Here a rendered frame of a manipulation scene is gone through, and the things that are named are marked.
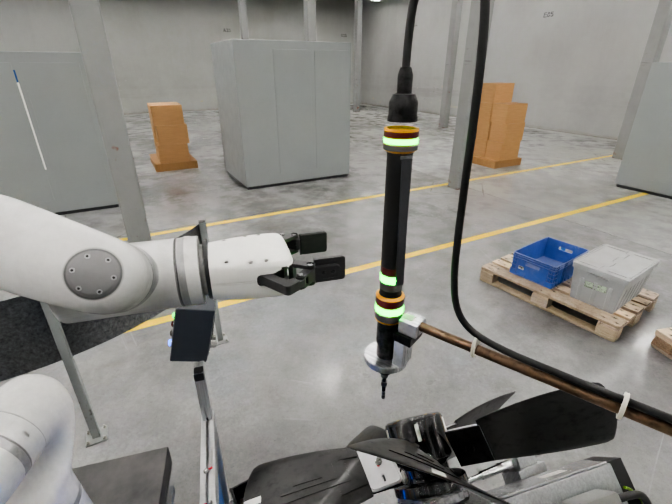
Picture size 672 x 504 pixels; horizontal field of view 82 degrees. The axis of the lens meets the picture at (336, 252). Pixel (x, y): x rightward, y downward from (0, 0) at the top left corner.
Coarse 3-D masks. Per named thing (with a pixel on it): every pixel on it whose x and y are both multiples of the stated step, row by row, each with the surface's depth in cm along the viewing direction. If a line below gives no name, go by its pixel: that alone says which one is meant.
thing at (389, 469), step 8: (360, 456) 77; (368, 456) 77; (368, 464) 75; (384, 464) 75; (392, 464) 75; (368, 472) 74; (376, 472) 74; (384, 472) 74; (392, 472) 73; (368, 480) 72; (376, 480) 72; (392, 480) 72; (400, 480) 72; (376, 488) 71; (384, 488) 71
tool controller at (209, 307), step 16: (208, 304) 117; (176, 320) 113; (192, 320) 114; (208, 320) 116; (176, 336) 115; (192, 336) 116; (208, 336) 118; (176, 352) 117; (192, 352) 119; (208, 352) 121
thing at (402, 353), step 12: (408, 312) 59; (408, 324) 56; (396, 336) 58; (408, 336) 57; (420, 336) 59; (372, 348) 65; (396, 348) 59; (408, 348) 60; (372, 360) 62; (384, 360) 62; (396, 360) 60; (408, 360) 61; (384, 372) 61; (396, 372) 61
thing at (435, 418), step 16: (416, 416) 85; (432, 416) 76; (400, 432) 75; (432, 432) 74; (432, 448) 73; (448, 448) 75; (400, 464) 74; (448, 464) 75; (416, 480) 73; (432, 480) 72; (464, 480) 72; (400, 496) 72; (416, 496) 70; (432, 496) 69
